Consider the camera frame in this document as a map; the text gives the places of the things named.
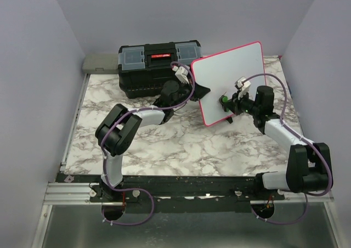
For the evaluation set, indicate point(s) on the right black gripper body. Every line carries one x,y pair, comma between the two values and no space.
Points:
243,105

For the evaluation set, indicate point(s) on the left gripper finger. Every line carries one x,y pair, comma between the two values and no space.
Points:
199,95
202,89

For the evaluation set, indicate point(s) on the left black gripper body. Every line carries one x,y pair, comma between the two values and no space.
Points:
185,91

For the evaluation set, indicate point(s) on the green whiteboard eraser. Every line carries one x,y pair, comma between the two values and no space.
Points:
223,100

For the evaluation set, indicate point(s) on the pink framed whiteboard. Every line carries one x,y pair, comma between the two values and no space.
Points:
219,72

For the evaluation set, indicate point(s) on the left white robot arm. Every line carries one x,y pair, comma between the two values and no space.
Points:
118,129

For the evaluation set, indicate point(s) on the black plastic toolbox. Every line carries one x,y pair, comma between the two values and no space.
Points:
143,69

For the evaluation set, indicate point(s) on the grey plastic case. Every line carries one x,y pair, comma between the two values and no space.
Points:
100,64

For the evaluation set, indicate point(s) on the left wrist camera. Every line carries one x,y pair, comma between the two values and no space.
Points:
182,73

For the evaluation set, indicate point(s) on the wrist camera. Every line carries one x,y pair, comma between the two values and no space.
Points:
243,86
182,73

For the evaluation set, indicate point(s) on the wire whiteboard stand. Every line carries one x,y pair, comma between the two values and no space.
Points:
229,119

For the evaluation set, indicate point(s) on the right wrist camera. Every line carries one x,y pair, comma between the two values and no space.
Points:
243,86

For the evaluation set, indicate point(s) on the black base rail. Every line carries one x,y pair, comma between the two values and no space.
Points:
178,194

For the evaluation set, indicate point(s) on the aluminium extrusion frame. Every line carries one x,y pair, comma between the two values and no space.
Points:
60,194

